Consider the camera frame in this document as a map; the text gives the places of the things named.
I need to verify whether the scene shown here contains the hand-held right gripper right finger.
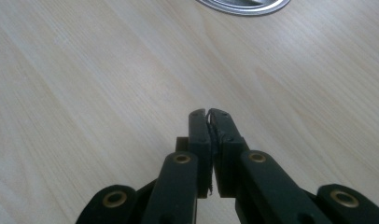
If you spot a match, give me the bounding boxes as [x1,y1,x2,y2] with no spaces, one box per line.
[206,107,251,199]

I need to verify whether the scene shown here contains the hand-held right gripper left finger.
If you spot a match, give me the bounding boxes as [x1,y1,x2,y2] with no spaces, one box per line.
[175,108,214,199]

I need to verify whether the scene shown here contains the round silver metal plate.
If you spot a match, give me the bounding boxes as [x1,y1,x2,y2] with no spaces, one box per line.
[195,0,292,17]

